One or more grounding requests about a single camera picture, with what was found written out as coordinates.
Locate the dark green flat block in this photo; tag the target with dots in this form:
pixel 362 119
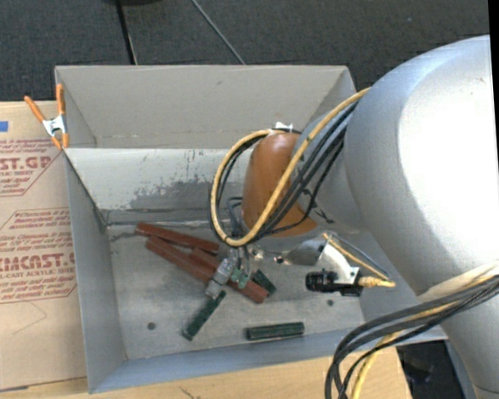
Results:
pixel 276 331
pixel 203 316
pixel 264 282

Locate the red-brown flat block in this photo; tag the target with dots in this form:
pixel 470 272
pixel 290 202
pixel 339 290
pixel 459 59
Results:
pixel 175 237
pixel 181 261

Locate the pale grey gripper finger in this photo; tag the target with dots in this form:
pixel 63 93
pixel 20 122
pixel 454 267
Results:
pixel 226 269
pixel 213 289

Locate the grey metal bin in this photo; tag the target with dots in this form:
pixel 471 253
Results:
pixel 162 294

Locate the black cylinder on white bracket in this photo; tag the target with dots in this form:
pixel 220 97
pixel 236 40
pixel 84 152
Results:
pixel 323 281

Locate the brown cardboard board, red print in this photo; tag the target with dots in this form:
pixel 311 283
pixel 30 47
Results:
pixel 34 294

